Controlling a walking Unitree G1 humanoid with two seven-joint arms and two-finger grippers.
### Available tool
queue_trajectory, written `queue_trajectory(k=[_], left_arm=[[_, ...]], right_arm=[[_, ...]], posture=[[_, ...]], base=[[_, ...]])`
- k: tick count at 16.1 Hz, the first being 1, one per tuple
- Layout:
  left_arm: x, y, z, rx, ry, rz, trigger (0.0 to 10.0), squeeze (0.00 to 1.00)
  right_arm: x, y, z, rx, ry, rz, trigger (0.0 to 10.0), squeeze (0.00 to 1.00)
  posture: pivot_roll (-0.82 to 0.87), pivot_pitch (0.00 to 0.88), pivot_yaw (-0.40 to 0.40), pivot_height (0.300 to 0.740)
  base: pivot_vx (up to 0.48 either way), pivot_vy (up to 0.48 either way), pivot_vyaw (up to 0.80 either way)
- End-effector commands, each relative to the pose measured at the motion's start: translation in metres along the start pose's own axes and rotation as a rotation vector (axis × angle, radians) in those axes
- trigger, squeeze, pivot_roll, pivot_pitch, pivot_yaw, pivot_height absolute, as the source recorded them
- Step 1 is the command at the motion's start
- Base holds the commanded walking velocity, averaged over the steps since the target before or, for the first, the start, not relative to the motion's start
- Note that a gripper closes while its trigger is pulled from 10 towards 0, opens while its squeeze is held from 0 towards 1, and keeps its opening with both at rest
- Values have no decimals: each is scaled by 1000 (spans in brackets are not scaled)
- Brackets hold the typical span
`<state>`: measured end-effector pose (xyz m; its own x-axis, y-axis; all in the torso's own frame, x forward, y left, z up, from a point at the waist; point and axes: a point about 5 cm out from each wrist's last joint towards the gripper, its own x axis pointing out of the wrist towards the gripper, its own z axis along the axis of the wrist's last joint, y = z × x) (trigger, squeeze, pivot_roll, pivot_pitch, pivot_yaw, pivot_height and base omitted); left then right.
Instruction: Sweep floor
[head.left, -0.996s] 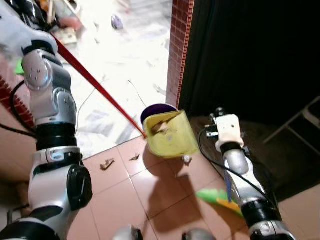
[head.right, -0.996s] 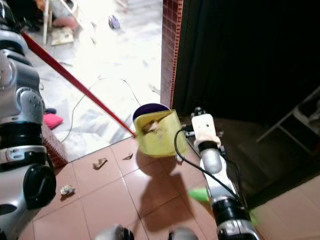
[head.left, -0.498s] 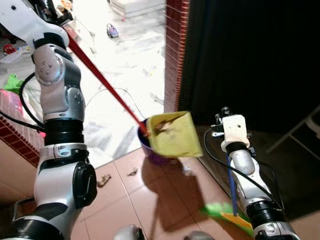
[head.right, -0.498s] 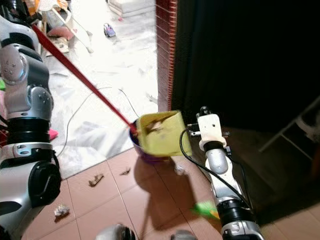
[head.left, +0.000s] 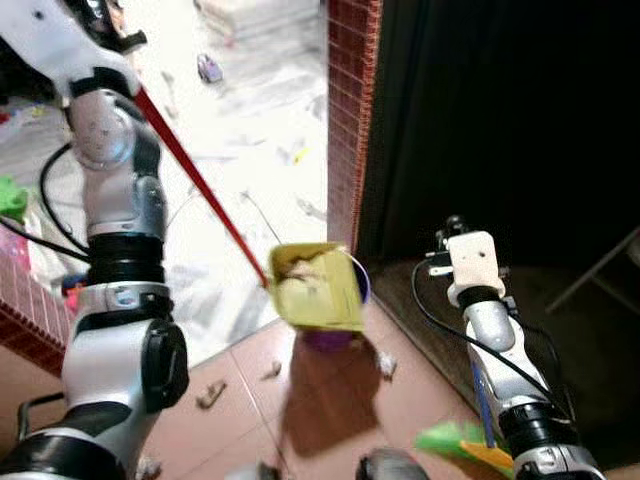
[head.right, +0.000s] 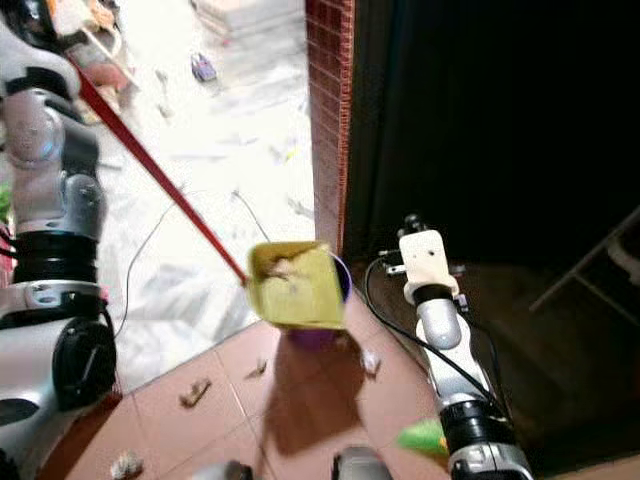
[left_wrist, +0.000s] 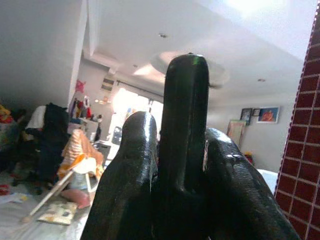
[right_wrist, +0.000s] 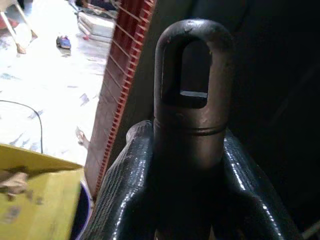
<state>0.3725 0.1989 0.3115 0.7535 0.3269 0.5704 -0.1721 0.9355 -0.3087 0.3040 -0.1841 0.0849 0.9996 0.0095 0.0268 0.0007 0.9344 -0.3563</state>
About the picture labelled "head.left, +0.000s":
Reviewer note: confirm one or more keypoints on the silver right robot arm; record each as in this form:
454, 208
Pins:
495, 340

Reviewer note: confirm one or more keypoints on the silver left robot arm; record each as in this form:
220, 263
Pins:
118, 340

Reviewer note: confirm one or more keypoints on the small purple toy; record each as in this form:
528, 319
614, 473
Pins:
210, 69

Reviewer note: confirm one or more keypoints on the black curtain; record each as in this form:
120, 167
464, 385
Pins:
500, 120

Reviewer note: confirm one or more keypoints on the crumpled paper scrap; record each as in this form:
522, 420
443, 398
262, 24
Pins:
148, 467
386, 365
210, 394

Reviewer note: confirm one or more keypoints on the grey stone step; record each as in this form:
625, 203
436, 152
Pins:
260, 15

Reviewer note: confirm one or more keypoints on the red brick pillar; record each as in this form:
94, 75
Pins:
350, 110

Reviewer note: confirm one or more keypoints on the purple plastic bin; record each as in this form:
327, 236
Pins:
330, 340

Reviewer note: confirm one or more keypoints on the green plastic item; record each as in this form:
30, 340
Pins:
12, 198

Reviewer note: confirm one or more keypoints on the grey robot foot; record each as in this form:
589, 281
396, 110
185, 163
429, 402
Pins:
252, 472
392, 467

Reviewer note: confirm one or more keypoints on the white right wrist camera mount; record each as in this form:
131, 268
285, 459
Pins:
474, 262

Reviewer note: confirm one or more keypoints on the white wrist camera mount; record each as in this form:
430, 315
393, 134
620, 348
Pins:
55, 45
474, 262

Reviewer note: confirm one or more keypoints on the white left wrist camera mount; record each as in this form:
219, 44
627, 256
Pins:
55, 45

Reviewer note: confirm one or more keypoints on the grey metal chair frame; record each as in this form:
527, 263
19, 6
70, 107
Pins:
590, 270

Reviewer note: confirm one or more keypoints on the low red brick wall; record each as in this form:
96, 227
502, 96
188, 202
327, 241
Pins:
30, 320

